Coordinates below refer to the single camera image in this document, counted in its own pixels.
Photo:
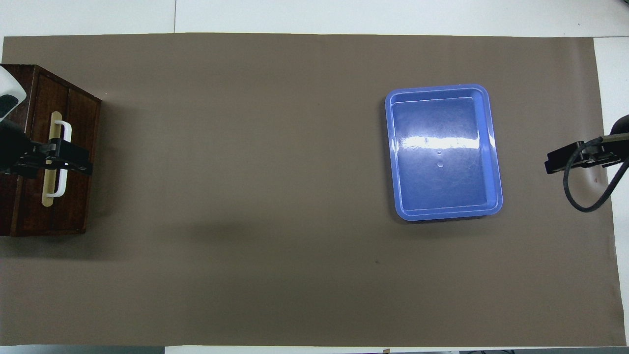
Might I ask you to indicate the dark wooden cabinet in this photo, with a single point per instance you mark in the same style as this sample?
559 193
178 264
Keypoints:
83 206

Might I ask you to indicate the wooden drawer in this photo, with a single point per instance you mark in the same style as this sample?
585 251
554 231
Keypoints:
42 98

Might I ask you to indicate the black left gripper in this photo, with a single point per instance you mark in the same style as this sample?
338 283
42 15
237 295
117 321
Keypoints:
14 147

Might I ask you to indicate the blue plastic tray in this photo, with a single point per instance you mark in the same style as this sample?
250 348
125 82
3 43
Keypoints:
442 157

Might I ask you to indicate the brown table mat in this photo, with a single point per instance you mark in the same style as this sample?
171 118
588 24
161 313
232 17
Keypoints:
270 196

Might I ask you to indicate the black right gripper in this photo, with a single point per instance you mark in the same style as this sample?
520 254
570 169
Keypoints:
620 147

